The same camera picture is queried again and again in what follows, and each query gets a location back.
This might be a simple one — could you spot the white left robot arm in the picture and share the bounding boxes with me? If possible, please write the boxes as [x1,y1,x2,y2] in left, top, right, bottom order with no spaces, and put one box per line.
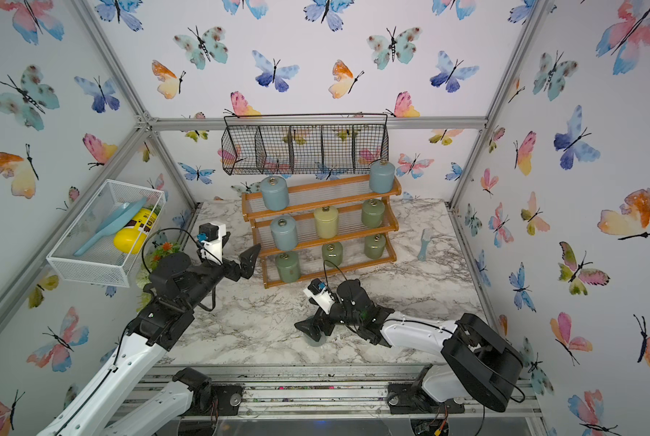
[42,245,261,435]

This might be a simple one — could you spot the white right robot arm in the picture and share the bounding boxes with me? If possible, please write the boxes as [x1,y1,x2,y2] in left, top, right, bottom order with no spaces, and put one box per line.
[295,279,523,412]

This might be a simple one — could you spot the orange wooden three-tier shelf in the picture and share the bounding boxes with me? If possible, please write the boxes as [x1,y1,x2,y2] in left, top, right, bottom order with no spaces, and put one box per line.
[241,175,402,289]

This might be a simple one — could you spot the potted orange flower plant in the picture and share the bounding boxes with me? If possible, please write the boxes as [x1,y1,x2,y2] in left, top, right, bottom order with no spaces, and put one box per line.
[136,243,181,314]

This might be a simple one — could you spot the green canister bottom left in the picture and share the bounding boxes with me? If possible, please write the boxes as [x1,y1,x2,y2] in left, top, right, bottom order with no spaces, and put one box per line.
[275,252,301,283]

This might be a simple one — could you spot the yellow mustard bottle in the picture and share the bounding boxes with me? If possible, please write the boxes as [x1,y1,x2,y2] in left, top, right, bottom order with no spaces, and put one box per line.
[112,208,158,254]

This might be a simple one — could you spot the small green canister bottom middle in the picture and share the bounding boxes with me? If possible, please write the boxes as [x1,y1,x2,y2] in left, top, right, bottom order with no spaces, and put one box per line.
[321,242,344,267]

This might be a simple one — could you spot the small green canister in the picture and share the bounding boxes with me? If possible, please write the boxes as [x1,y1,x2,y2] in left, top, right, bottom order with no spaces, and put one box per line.
[321,242,344,267]
[364,234,387,260]

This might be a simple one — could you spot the small green canister bottom right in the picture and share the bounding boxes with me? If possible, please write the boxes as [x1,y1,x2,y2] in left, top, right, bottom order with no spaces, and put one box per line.
[364,234,387,260]

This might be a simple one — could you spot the light blue dustpan scoop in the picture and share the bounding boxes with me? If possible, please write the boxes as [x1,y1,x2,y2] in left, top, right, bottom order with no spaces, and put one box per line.
[73,200,146,257]

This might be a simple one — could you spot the yellow-green canister middle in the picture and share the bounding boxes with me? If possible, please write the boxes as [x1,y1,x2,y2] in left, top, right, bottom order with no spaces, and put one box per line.
[314,206,339,239]

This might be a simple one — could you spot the green canister middle right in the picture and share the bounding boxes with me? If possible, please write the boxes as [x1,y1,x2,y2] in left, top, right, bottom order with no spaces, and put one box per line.
[361,198,386,229]

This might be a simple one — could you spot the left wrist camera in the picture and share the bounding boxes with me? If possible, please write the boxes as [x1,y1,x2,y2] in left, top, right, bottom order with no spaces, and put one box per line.
[197,223,230,265]

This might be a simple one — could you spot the white mesh wall basket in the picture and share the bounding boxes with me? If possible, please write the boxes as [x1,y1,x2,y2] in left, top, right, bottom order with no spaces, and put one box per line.
[46,179,166,287]

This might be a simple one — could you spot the black wire wall basket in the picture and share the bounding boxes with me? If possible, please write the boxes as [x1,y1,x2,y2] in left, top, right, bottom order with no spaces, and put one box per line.
[219,113,389,180]

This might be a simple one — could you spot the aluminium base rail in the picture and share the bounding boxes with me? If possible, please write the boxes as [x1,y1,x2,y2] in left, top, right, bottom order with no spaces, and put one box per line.
[112,363,544,421]

